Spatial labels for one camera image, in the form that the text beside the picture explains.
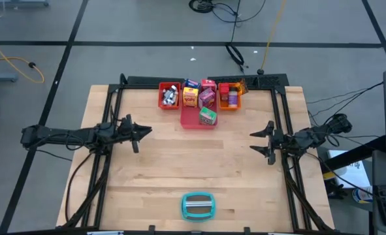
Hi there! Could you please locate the red mesh basket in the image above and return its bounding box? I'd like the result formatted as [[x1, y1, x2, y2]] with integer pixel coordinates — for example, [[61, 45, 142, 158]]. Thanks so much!
[[158, 81, 182, 111]]

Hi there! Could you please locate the pink plastic tray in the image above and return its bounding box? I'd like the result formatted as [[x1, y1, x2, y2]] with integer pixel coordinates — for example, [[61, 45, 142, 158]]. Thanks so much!
[[180, 81, 219, 131]]

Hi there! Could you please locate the black looped strap cable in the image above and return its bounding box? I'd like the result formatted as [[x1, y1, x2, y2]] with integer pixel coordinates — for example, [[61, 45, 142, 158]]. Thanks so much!
[[225, 42, 249, 74]]

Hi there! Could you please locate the black table frame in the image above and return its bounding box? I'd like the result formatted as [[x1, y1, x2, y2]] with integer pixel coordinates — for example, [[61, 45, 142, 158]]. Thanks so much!
[[61, 73, 336, 235]]

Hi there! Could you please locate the black clamp tool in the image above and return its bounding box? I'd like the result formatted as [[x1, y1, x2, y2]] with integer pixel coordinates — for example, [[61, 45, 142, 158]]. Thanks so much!
[[326, 178, 347, 200]]

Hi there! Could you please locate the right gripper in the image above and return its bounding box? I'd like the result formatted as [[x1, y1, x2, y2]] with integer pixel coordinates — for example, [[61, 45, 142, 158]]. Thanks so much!
[[249, 120, 291, 166]]

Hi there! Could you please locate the red spice tin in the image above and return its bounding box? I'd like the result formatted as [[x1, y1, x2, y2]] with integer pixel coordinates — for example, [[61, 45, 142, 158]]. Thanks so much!
[[219, 82, 231, 101]]

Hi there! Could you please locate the yellow Corn Pops box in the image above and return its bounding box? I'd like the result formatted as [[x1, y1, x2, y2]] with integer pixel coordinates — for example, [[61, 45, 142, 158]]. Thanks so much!
[[182, 86, 200, 108]]

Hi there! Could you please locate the brown snack packet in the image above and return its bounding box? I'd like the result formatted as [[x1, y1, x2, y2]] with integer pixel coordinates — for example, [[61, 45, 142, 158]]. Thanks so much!
[[234, 78, 249, 97]]

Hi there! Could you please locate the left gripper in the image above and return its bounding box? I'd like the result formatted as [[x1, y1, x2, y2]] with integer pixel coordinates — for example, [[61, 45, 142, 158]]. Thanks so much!
[[112, 114, 153, 154]]

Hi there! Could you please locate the yellow looped cable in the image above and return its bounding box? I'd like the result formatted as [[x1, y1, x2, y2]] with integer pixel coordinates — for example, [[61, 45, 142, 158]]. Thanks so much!
[[0, 34, 46, 84]]

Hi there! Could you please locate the white paper sheet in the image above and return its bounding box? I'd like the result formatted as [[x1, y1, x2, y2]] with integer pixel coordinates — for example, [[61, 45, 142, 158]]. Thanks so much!
[[326, 149, 372, 189]]

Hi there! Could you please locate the blue Frosted Flakes box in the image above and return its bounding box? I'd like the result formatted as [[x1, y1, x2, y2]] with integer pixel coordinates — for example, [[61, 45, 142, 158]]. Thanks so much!
[[184, 78, 201, 89]]

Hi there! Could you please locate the green Apple Jacks box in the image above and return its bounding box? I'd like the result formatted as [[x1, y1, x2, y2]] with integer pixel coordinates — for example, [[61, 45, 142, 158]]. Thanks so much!
[[199, 106, 218, 126]]

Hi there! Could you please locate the small round printed container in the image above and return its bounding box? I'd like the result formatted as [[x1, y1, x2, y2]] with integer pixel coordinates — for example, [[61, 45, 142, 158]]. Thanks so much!
[[351, 185, 374, 204]]

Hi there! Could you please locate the teal box grater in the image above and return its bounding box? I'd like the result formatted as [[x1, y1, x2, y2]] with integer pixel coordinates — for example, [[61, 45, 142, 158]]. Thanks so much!
[[180, 191, 217, 223]]

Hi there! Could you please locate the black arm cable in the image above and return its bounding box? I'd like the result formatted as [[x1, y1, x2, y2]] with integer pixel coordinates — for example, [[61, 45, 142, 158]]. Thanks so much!
[[64, 150, 95, 226]]

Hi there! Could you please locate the black floor cable bundle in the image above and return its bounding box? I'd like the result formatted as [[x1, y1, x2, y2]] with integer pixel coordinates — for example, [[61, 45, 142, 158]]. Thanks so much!
[[188, 0, 267, 24]]

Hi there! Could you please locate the long yellow cable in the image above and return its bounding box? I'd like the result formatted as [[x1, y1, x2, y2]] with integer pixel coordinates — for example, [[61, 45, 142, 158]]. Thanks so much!
[[259, 0, 287, 75]]

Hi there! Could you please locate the purple Raisin Bran box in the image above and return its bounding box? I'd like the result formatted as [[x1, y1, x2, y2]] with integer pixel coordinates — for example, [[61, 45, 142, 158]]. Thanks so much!
[[198, 87, 216, 109]]

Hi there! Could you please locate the orange mesh basket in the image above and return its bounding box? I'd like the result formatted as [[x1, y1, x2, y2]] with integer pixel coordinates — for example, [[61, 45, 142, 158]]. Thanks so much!
[[217, 81, 242, 111]]

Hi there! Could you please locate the grey workbench foot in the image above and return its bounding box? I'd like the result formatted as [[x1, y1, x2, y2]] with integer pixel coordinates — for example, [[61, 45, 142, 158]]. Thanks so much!
[[0, 72, 18, 83], [0, 0, 50, 8]]

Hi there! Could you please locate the red mini cereal box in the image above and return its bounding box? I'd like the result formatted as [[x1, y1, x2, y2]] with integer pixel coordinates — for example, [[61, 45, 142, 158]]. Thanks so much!
[[201, 78, 217, 91]]

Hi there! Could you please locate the black support bar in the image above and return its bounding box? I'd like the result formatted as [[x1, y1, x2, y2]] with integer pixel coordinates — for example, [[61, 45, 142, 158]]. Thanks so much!
[[321, 135, 386, 174]]

